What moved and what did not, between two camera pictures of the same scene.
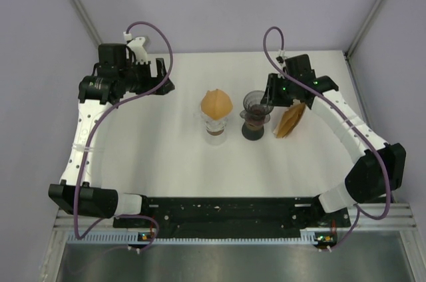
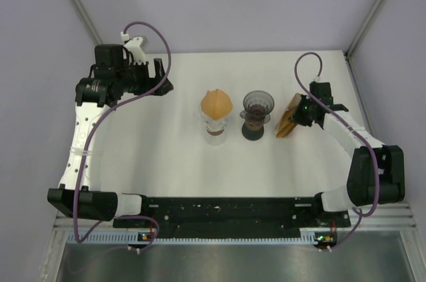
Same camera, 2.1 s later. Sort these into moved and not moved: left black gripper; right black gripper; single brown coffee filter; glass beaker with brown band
Moved: right black gripper
Not moved: single brown coffee filter; left black gripper; glass beaker with brown band
